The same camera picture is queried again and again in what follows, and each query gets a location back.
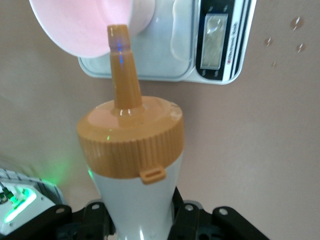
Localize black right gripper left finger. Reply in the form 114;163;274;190
0;201;117;240

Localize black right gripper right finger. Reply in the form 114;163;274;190
169;186;271;240

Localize white squeeze bottle orange cap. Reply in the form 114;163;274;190
76;24;185;240

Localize pink plastic cup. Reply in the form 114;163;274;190
28;0;157;60

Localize brown table cover sheet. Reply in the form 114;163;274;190
0;0;320;240

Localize silver digital kitchen scale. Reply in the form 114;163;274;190
77;0;257;85

